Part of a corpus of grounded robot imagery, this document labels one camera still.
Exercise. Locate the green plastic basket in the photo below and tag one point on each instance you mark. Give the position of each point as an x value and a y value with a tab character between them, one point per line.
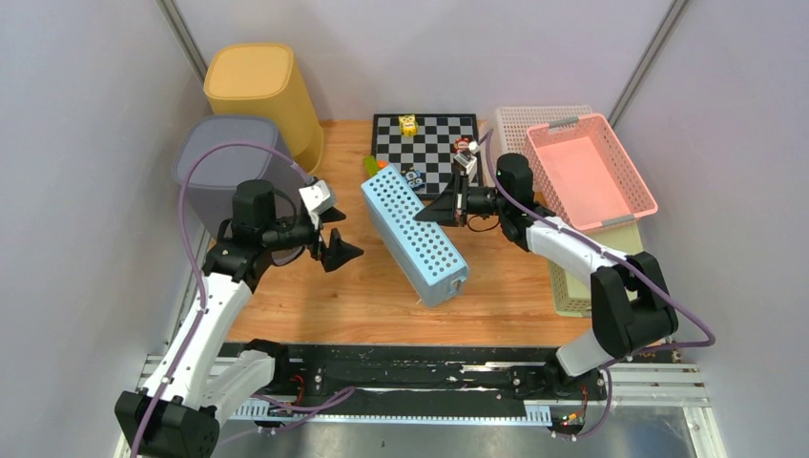
571	298

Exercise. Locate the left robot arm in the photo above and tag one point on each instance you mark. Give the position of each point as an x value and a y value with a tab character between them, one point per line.
180	409

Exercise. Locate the black and white chessboard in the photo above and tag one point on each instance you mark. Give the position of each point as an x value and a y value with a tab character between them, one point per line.
427	154

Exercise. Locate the large white plastic basket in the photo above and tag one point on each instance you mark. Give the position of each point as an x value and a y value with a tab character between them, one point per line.
508	125

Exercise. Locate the blue owl toy block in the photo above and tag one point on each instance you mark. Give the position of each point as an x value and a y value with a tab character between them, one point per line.
414	179

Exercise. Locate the aluminium frame post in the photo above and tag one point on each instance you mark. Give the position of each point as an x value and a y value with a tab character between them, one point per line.
663	32
182	32

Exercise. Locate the right aluminium frame post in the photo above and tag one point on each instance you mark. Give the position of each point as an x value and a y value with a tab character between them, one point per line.
663	32

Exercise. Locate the black metal base rail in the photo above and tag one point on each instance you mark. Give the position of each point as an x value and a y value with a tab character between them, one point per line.
429	385

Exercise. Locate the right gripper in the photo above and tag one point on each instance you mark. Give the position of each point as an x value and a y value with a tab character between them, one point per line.
445	209

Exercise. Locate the light blue plastic basket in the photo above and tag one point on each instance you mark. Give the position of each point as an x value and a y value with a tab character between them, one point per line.
429	260

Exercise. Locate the pink plastic basket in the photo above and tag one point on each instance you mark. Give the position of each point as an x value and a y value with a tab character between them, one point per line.
585	174

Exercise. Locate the yellow slatted laundry bin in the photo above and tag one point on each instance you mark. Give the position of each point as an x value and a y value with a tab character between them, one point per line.
264	79

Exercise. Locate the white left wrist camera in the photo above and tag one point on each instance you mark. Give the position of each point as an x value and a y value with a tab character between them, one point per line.
317	198

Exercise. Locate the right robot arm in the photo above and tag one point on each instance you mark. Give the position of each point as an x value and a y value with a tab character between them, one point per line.
628	294

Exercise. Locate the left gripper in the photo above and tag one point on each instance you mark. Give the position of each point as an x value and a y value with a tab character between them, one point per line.
338	251

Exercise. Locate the grey and yellow laundry bin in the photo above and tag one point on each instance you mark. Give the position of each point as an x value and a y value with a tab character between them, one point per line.
215	180

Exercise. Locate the left aluminium frame post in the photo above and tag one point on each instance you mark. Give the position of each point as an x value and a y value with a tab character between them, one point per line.
182	32

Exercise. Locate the red owl toy block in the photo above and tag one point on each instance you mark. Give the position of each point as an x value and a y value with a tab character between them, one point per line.
465	146

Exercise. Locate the yellow owl toy block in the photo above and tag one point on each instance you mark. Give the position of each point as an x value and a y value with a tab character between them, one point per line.
408	125

